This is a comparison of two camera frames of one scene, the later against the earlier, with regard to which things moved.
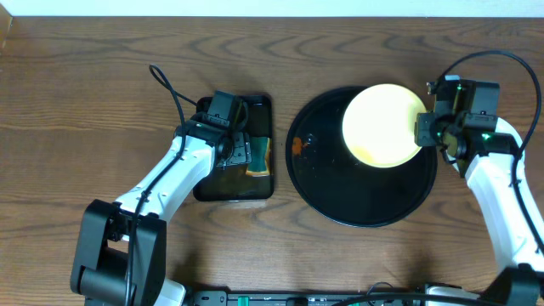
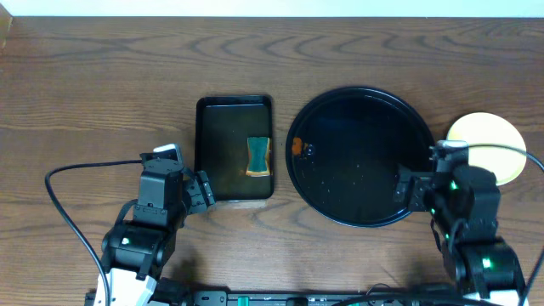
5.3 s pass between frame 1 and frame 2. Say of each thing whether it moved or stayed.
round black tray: stayed
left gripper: moved
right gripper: moved
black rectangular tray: stayed
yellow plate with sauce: moved
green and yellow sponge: stayed
